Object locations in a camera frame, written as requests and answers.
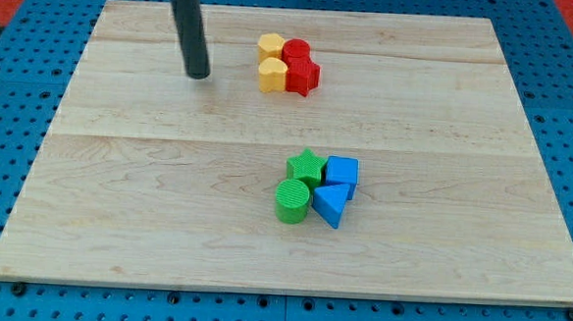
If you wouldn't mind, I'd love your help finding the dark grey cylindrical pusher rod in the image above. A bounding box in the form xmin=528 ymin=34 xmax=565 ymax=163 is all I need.
xmin=171 ymin=0 xmax=211 ymax=80

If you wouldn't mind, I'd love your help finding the yellow hexagon block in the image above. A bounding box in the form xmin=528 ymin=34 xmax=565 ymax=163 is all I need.
xmin=257 ymin=32 xmax=286 ymax=64

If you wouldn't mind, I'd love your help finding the yellow heart block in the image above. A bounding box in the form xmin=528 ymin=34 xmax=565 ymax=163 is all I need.
xmin=258 ymin=57 xmax=288 ymax=92

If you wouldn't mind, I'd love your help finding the red cylinder block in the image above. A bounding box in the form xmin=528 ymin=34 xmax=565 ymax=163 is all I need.
xmin=281 ymin=38 xmax=311 ymax=65

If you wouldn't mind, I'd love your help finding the red star block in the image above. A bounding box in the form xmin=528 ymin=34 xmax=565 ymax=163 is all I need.
xmin=286 ymin=57 xmax=321 ymax=96

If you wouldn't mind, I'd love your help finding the light wooden board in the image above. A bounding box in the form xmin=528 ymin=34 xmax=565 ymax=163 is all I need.
xmin=0 ymin=0 xmax=573 ymax=307

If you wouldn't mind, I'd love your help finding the green star block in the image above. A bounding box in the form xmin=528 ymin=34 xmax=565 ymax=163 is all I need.
xmin=286 ymin=148 xmax=328 ymax=191

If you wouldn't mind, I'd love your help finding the green cylinder block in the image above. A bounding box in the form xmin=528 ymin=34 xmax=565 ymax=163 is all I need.
xmin=275 ymin=179 xmax=310 ymax=225

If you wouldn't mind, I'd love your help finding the blue cube block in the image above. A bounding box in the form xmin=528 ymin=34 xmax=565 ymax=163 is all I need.
xmin=325 ymin=156 xmax=360 ymax=200

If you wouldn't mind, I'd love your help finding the blue triangle block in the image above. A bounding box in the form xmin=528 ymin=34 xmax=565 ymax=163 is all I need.
xmin=312 ymin=184 xmax=350 ymax=229

